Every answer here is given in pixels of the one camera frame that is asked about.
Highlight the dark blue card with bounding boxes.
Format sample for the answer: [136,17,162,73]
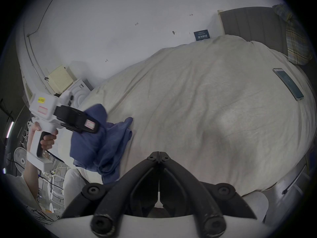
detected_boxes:
[194,30,210,41]

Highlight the dark blue shirt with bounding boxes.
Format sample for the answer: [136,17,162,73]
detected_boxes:
[69,104,134,184]

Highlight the bed with beige sheet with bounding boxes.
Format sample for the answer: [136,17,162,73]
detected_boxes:
[53,34,316,197]

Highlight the grey padded headboard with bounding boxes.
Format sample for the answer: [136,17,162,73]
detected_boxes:
[217,7,289,56]

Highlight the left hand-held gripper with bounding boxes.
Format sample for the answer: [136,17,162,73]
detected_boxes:
[26,90,101,172]

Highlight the plaid pillow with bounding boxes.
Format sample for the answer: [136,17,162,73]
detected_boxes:
[272,3,313,65]

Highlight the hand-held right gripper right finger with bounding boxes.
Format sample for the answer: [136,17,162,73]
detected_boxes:
[159,152,257,238]

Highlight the white standing fan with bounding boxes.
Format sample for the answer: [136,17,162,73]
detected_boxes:
[14,146,32,171]

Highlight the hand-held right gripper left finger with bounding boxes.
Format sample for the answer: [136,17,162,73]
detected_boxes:
[61,152,159,237]

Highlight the white washing machine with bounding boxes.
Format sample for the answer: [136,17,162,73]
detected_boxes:
[48,65,95,110]

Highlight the person's left hand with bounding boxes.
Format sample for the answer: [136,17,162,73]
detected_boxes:
[32,122,59,151]

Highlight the person's left forearm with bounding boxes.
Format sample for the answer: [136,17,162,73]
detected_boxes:
[23,143,40,204]

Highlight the smartphone with pale frame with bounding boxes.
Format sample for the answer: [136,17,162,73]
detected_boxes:
[272,68,304,101]

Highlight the person's legs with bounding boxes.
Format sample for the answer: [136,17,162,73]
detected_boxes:
[63,168,90,209]

